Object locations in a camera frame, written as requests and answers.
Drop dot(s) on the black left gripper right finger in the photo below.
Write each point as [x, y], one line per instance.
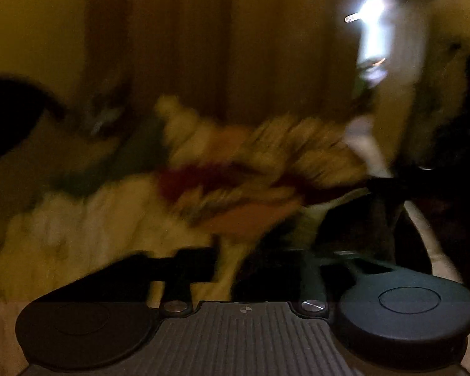
[390, 316]

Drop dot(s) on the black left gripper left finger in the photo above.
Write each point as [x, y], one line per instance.
[104, 317]

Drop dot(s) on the dark dotted small shirt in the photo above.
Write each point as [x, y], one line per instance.
[294, 259]

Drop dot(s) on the pile of colourful clothes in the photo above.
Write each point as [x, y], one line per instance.
[238, 181]

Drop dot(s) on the yellow floral bed sheet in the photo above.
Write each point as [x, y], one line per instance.
[63, 239]

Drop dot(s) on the brown curtain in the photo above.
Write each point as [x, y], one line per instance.
[234, 60]

